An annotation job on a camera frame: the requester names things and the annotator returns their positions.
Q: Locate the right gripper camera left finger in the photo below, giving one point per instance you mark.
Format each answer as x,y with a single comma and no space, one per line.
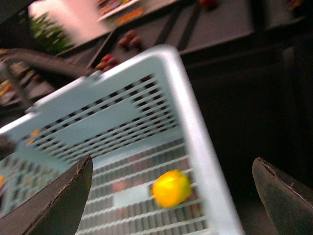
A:
57,208

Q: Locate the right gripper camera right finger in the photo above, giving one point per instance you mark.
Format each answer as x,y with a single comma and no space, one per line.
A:
288,202

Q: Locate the teal plastic shopping basket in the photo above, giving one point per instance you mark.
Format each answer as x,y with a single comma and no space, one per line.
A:
137,121

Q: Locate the yellow lemon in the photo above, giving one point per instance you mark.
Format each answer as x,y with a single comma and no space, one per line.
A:
171,188

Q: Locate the green potted plant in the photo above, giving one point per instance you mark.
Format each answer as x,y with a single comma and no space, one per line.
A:
50,33

